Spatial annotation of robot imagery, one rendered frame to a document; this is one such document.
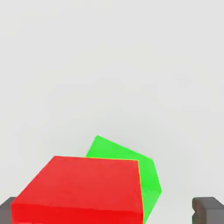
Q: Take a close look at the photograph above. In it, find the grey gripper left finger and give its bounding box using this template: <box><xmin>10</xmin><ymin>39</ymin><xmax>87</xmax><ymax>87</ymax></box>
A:
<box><xmin>0</xmin><ymin>197</ymin><xmax>18</xmax><ymax>224</ymax></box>

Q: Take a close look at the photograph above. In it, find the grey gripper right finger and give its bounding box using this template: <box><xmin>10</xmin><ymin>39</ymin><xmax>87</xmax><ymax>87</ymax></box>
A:
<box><xmin>192</xmin><ymin>196</ymin><xmax>224</xmax><ymax>224</ymax></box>

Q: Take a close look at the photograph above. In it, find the small green cube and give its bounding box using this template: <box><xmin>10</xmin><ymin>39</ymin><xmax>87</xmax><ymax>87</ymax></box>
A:
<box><xmin>85</xmin><ymin>135</ymin><xmax>163</xmax><ymax>224</ymax></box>

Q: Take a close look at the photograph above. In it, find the small red cube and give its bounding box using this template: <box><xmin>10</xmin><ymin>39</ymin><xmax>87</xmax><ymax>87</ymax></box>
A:
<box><xmin>10</xmin><ymin>155</ymin><xmax>144</xmax><ymax>224</ymax></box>

